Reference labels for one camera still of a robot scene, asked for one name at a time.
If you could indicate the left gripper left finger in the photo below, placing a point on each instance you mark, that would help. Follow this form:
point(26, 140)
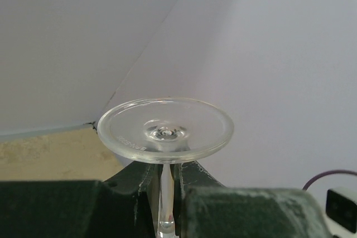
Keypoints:
point(122, 206)

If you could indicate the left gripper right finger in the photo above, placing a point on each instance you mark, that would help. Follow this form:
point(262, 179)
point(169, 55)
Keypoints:
point(203, 207)

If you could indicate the clear champagne flute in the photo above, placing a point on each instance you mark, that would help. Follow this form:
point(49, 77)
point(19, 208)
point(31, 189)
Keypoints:
point(165, 131)

